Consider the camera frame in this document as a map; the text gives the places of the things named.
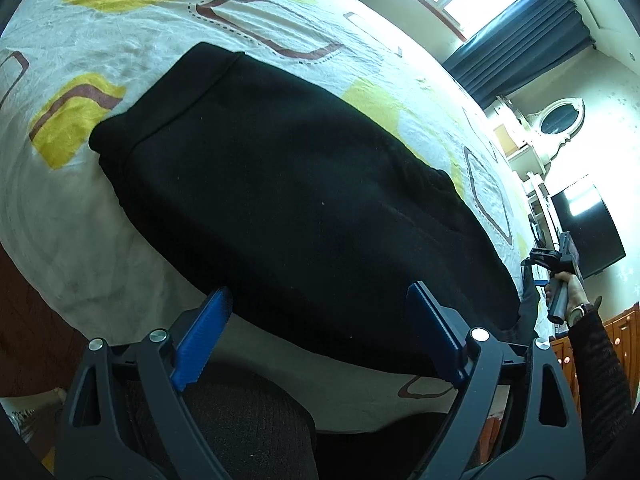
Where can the black television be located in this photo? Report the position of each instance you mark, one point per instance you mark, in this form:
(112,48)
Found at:
(587,225)

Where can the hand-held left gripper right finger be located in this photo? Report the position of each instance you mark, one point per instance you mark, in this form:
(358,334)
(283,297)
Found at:
(435,332)

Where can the oval mirror white frame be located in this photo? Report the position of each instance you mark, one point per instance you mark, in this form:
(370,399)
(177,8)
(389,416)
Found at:
(557,117)

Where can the bed with patterned white sheet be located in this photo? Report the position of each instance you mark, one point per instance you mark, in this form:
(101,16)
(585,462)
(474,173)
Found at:
(125,45)

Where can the white dresser with oval mirror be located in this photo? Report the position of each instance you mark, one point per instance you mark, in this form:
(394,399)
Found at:
(535,185)

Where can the wooden cabinet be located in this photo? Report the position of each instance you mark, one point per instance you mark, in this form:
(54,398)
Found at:
(622,330)

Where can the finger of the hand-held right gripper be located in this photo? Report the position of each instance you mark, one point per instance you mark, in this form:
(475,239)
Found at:
(537,269)

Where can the yellow box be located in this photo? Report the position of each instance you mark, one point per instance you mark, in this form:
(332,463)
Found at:
(505,136)

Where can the wristwatch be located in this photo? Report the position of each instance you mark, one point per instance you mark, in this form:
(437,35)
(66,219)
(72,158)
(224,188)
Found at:
(578,311)

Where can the person's right hand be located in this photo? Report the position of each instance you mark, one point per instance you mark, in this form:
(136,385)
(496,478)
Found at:
(575,292)

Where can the black pants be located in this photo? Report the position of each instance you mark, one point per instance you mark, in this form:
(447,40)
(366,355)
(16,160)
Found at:
(300,200)

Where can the dark blue curtain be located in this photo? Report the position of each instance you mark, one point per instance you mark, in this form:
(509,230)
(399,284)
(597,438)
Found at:
(520,35)

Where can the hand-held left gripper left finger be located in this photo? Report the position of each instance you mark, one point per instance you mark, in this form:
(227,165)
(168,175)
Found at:
(207,332)

